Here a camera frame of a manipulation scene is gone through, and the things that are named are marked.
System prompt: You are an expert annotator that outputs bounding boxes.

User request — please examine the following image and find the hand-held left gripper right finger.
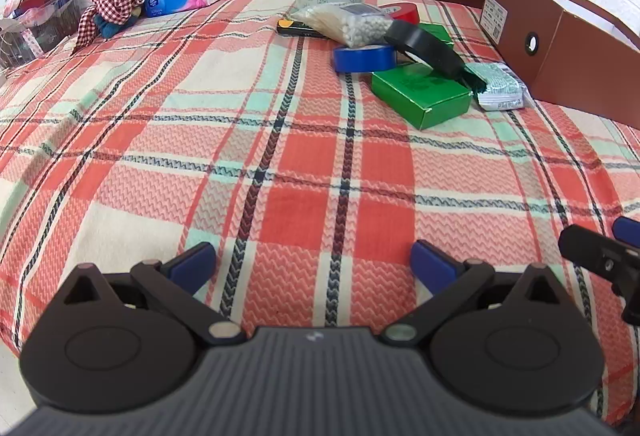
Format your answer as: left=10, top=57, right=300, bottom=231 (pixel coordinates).
left=382, top=240, right=568, bottom=348

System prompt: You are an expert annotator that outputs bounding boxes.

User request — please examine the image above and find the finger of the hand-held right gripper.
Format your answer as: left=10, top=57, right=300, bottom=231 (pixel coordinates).
left=613, top=215, right=640, bottom=247
left=558, top=224, right=640, bottom=327

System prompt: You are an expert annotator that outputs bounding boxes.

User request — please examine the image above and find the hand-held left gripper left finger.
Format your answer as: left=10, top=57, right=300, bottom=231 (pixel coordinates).
left=62, top=242, right=247, bottom=347

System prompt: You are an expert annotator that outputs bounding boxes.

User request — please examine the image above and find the brown cardboard box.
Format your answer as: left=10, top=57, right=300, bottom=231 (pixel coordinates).
left=479, top=0, right=640, bottom=131

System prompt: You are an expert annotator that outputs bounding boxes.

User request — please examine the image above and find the red plaid bed sheet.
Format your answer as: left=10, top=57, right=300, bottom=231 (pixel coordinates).
left=0, top=0, right=640, bottom=412

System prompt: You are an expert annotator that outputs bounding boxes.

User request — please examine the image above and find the large green box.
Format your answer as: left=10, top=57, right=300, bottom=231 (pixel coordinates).
left=371, top=63, right=473, bottom=131

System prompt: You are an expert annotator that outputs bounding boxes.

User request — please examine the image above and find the white and green packet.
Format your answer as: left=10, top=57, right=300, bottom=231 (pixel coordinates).
left=462, top=62, right=528, bottom=111

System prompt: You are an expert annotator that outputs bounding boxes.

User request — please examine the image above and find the blue tape roll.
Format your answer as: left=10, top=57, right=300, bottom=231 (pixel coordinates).
left=333, top=43, right=398, bottom=74

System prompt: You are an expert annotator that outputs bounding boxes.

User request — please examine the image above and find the black tape roll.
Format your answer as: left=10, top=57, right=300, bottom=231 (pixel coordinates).
left=384, top=20, right=467, bottom=79

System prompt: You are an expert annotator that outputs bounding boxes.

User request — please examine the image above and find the small green box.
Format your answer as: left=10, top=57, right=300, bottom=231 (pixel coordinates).
left=417, top=22, right=455, bottom=49

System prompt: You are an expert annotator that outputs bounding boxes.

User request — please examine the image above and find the teal cloth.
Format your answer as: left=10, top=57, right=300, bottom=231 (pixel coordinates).
left=96, top=12, right=142, bottom=39

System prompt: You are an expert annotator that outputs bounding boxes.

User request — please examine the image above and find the red tape roll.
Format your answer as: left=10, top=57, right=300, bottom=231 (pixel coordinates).
left=377, top=2, right=420, bottom=25

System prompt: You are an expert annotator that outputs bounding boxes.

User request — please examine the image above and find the bag of white beads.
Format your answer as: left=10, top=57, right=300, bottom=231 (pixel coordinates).
left=290, top=4, right=393, bottom=49

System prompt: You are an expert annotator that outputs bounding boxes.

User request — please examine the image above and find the black and yellow flat case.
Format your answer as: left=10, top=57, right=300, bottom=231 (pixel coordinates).
left=276, top=18, right=327, bottom=39

